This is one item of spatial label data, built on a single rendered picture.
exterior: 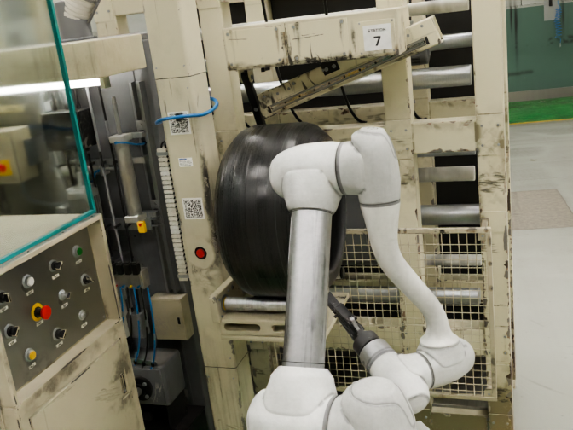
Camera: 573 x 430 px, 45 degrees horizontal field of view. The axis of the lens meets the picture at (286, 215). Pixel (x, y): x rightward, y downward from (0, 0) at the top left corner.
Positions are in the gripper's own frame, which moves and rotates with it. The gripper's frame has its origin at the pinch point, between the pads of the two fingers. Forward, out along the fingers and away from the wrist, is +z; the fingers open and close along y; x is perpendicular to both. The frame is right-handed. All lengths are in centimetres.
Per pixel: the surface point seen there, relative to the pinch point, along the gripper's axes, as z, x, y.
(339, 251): 31.8, 18.0, 19.3
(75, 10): 135, -16, -54
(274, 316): 22.3, -13.6, 19.0
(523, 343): 40, 103, 170
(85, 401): 26, -77, 10
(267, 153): 38.0, 7.7, -29.5
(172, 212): 64, -24, -6
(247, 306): 29.3, -19.4, 15.6
